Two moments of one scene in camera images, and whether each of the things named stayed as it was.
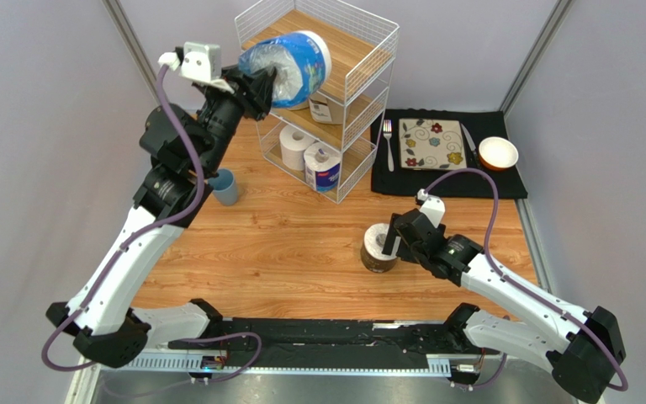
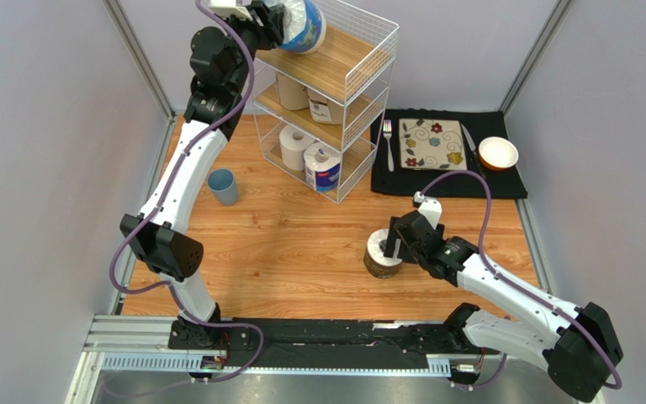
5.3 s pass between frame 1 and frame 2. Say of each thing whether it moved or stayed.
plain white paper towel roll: stayed
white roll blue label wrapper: stayed
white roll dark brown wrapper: moved
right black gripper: stayed
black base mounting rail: stayed
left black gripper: moved
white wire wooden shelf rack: stayed
